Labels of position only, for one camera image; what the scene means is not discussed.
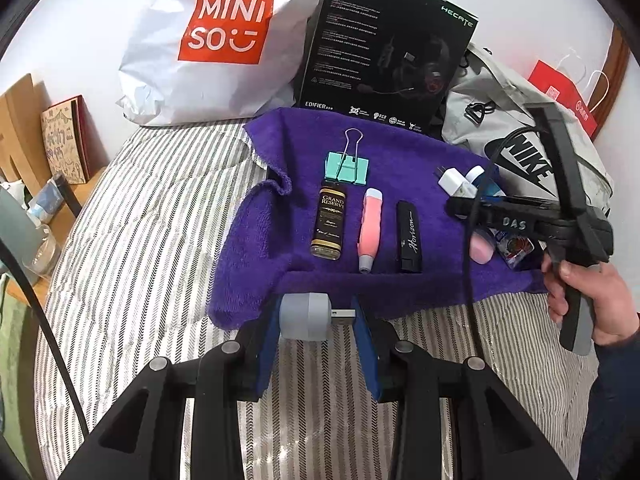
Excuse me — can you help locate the clear sanitizer bottle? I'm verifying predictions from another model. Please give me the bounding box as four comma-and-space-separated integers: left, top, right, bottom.
491, 230, 536, 270

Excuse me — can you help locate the grey Nike bag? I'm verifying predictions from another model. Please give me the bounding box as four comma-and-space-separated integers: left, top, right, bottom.
440, 41, 615, 216

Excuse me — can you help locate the white Miniso plastic bag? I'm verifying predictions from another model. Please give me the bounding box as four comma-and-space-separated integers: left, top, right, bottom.
118, 0, 320, 127

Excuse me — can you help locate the translucent white cap adapter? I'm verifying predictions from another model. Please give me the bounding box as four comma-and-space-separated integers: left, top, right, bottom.
279, 292, 356, 342

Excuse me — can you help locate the dark blue sleeve forearm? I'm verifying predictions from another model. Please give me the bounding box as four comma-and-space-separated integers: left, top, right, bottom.
577, 330, 639, 479

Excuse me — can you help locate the pink grey tube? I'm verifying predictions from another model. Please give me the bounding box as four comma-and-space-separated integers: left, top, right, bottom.
357, 188, 383, 274

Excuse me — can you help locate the Grand Reserve black box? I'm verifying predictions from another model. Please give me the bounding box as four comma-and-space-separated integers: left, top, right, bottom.
310, 179, 347, 261

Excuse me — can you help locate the white charger adapter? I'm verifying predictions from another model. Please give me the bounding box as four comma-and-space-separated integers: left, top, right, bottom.
435, 166, 477, 198

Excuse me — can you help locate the blue white cylinder bottle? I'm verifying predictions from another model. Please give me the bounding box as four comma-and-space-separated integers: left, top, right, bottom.
463, 165, 506, 198

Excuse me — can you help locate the black Horizon stick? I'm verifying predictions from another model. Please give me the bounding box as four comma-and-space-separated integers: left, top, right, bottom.
396, 200, 422, 274

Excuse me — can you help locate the striped quilt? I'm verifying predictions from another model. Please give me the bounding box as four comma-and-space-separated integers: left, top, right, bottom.
35, 122, 598, 479

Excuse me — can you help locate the mint green kettle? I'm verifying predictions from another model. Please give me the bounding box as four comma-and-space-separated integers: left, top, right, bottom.
0, 188, 41, 285

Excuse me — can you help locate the purple towel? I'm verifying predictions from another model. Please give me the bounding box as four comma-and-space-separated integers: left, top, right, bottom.
206, 106, 551, 332

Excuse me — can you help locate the wooden headboard piece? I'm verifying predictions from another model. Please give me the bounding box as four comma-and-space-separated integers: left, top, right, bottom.
0, 74, 51, 195

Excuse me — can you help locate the red paper bag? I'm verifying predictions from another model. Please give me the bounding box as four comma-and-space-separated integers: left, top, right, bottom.
528, 49, 611, 140

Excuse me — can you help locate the teal binder clip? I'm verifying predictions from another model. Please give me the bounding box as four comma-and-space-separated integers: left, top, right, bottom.
324, 128, 369, 185

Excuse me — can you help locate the pink blue sponge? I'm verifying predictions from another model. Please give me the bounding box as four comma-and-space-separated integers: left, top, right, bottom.
469, 229, 496, 266

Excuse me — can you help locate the black headset box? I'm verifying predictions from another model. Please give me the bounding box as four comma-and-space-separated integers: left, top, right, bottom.
296, 0, 478, 133

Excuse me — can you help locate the right hand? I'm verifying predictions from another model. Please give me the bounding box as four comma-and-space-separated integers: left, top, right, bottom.
541, 254, 639, 347

